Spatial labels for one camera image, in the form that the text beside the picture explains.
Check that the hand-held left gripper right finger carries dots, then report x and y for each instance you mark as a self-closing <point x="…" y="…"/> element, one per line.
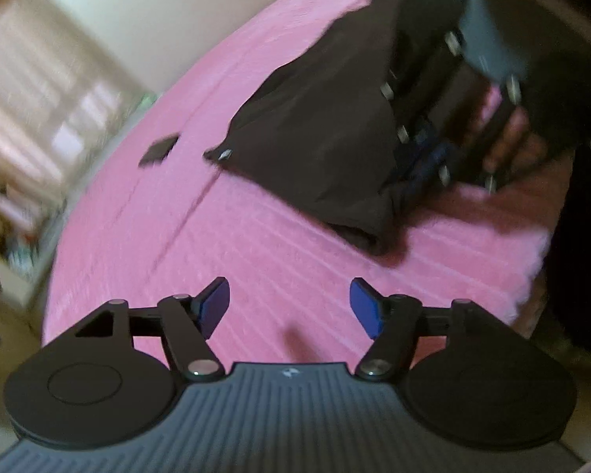
<point x="367" y="308"/>

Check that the small black rectangular object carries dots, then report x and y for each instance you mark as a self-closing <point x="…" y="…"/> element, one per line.
<point x="158" y="150"/>

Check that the sheer window curtain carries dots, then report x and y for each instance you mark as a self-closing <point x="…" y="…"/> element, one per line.
<point x="44" y="83"/>

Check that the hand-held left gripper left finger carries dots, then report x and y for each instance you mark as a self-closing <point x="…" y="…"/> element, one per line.
<point x="212" y="308"/>

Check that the black long-sleeve shirt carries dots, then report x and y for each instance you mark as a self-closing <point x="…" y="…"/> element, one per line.
<point x="315" y="133"/>

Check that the person's dark clothing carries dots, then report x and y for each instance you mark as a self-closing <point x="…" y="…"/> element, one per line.
<point x="586" y="256"/>

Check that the cluttered storage shelf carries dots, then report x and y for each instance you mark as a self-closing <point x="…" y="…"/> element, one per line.
<point x="15" y="246"/>

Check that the pink fleece blanket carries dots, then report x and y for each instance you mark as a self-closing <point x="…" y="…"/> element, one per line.
<point x="251" y="256"/>

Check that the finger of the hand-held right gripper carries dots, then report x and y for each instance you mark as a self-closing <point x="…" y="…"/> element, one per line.
<point x="436" y="160"/>
<point x="421" y="140"/>

